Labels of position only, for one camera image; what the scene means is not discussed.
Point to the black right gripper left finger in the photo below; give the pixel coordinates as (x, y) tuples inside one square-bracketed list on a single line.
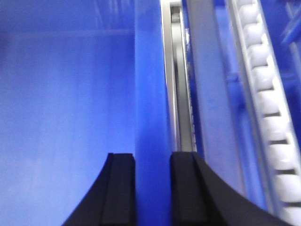
[(111, 199)]

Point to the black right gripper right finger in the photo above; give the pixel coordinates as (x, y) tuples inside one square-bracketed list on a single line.
[(201, 198)]

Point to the blue plastic bin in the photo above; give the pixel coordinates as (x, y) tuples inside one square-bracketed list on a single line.
[(80, 79)]

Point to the right white roller track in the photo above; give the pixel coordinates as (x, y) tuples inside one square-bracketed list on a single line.
[(277, 146)]

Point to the steel divider rail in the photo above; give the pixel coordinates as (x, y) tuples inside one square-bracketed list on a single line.
[(175, 41)]

